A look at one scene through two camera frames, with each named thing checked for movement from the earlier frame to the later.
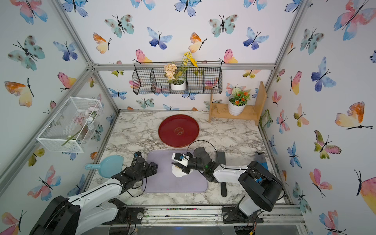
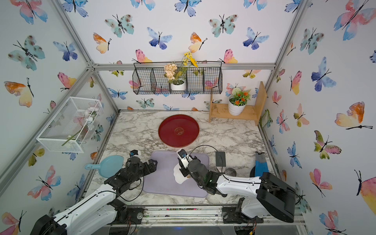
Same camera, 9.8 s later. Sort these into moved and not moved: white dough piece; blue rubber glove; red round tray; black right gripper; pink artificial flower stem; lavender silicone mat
Moved: white dough piece; black right gripper
Not moved: pink artificial flower stem; red round tray; blue rubber glove; lavender silicone mat
